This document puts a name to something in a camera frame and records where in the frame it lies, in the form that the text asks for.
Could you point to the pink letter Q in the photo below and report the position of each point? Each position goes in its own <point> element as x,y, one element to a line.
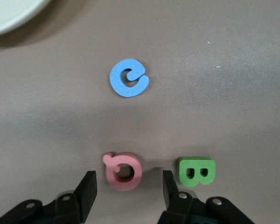
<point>135,172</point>

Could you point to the blue letter G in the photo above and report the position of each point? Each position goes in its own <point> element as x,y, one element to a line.
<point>116,81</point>

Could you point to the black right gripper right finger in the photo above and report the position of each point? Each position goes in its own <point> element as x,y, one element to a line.
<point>171,191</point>

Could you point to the brown table cover sheet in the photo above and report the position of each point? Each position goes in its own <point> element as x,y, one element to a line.
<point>224,116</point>

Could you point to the beige plate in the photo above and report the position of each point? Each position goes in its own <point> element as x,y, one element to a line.
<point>9,14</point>

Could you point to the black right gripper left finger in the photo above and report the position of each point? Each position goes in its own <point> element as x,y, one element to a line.
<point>86,191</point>

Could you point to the green letter B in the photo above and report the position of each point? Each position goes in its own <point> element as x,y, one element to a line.
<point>184,163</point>

